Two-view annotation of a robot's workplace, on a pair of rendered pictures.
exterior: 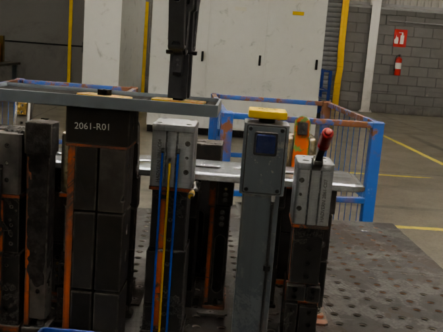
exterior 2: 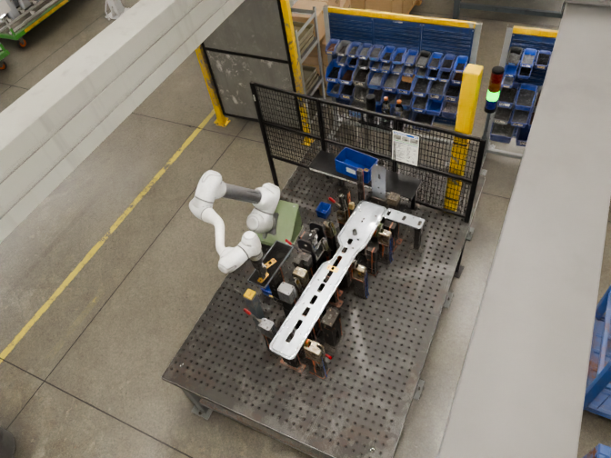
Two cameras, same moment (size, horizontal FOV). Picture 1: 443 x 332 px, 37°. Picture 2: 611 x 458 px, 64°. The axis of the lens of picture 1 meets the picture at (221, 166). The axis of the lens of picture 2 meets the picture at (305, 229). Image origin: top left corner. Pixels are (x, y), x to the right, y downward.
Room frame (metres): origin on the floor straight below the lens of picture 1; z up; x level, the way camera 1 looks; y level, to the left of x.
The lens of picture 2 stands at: (2.43, -1.21, 3.80)
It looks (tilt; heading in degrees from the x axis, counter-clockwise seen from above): 50 degrees down; 127
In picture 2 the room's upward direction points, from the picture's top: 11 degrees counter-clockwise
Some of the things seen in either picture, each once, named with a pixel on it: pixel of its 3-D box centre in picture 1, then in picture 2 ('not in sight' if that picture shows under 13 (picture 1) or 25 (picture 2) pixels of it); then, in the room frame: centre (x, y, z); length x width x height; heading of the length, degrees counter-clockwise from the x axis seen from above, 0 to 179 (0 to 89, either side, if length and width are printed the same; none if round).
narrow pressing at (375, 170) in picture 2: not in sight; (378, 182); (1.41, 1.14, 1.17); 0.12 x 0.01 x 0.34; 178
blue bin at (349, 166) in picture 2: not in sight; (356, 164); (1.15, 1.32, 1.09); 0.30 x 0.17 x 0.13; 173
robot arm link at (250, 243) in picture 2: not in sight; (249, 243); (1.05, 0.06, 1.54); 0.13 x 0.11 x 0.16; 74
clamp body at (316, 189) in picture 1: (304, 252); (270, 336); (1.20, -0.17, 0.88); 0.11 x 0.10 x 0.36; 178
